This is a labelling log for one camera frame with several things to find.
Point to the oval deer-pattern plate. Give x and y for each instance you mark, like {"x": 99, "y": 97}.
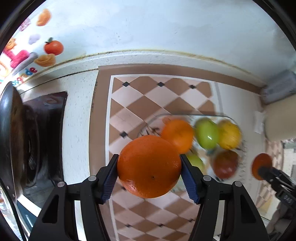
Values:
{"x": 157, "y": 123}

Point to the yellow orange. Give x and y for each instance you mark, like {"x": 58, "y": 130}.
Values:
{"x": 230, "y": 135}

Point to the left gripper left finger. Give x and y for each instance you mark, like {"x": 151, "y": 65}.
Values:
{"x": 56, "y": 220}

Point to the white folded paper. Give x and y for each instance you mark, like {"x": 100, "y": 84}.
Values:
{"x": 259, "y": 118}

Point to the cream utensil holder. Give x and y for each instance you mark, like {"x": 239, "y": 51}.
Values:
{"x": 280, "y": 119}

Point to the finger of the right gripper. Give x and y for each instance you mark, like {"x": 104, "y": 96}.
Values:
{"x": 280, "y": 182}

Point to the orange fruit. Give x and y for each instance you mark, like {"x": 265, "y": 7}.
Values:
{"x": 180, "y": 134}
{"x": 149, "y": 166}

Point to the dark red apple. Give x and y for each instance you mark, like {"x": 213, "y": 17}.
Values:
{"x": 225, "y": 164}

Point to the colourful wall stickers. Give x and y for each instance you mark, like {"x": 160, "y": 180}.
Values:
{"x": 29, "y": 49}

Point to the dark orange tangerine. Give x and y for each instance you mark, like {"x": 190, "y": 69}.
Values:
{"x": 262, "y": 160}

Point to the black frying pan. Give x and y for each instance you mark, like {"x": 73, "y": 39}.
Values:
{"x": 12, "y": 142}

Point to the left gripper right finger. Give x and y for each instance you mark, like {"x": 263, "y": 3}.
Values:
{"x": 228, "y": 206}

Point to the black gas stove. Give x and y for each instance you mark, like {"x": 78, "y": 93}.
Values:
{"x": 42, "y": 167}

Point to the green apple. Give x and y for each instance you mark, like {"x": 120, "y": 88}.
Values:
{"x": 207, "y": 133}
{"x": 196, "y": 161}

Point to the checkered brown table mat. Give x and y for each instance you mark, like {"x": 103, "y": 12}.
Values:
{"x": 125, "y": 98}

